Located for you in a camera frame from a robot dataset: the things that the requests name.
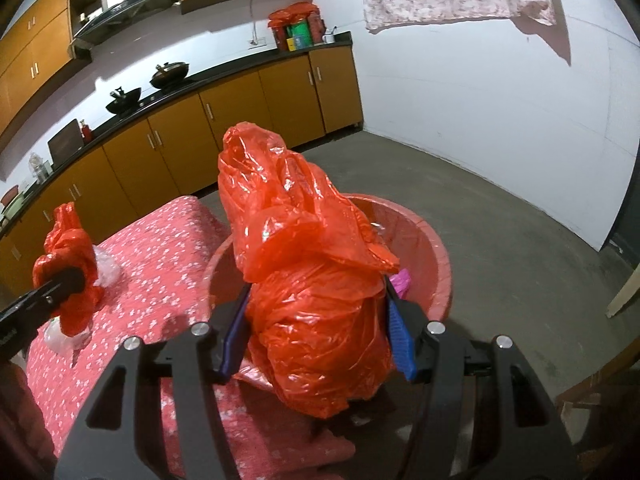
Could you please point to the dark cutting board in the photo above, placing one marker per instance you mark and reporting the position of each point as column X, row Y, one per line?
column 65, row 141

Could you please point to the red floral tablecloth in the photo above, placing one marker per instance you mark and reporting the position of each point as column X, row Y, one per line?
column 150, row 270

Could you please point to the person's left forearm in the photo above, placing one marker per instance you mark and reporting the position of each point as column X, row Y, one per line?
column 22, row 410

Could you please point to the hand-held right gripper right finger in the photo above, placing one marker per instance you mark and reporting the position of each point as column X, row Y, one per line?
column 402, row 340

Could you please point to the black kitchen countertop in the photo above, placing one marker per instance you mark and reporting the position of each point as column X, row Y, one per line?
column 220, row 72

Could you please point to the wall socket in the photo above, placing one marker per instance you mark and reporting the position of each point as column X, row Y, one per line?
column 257, row 43

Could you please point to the red bottle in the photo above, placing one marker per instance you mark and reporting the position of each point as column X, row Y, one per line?
column 86, row 131

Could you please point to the clear plastic bag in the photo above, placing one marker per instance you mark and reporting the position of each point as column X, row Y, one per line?
column 57, row 337

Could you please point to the wooden chair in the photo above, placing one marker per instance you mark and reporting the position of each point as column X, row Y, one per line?
column 600, row 420

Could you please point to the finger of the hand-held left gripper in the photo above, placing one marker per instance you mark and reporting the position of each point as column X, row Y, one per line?
column 55, row 292

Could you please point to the wooden base cabinets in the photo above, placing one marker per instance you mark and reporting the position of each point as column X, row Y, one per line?
column 175, row 145

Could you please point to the green box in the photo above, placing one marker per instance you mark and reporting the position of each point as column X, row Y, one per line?
column 301, row 36

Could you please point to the black wok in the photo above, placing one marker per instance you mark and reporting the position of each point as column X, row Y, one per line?
column 124, row 101

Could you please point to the large orange-red plastic bag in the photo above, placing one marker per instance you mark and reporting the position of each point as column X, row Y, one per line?
column 310, row 260

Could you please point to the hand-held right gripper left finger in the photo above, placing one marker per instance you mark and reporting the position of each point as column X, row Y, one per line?
column 232, row 340

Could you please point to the white plastic bag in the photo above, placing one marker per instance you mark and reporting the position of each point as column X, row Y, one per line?
column 107, row 271

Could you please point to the clear plastic jar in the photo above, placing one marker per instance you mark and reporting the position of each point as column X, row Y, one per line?
column 38, row 166

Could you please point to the wooden plank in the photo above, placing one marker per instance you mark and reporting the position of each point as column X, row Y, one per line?
column 622, row 292

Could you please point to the red basin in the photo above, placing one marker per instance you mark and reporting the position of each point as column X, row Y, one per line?
column 10, row 194

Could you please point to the pink plastic bag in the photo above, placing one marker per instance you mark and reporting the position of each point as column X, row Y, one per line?
column 402, row 282

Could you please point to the white mug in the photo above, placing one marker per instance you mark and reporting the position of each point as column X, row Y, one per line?
column 329, row 38

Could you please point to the red plastic basket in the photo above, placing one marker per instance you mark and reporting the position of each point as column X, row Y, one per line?
column 430, row 250

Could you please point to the wooden wall cabinets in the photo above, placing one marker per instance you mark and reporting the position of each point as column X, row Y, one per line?
column 40, row 45

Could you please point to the dark lidded pot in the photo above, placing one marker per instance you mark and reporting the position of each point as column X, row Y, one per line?
column 170, row 74

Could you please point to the red bag on containers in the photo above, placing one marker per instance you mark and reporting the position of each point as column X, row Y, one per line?
column 295, row 12

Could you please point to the small red plastic bag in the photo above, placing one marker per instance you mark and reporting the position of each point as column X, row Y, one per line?
column 67, row 245

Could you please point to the steel range hood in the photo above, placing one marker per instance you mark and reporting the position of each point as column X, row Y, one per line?
column 125, row 5

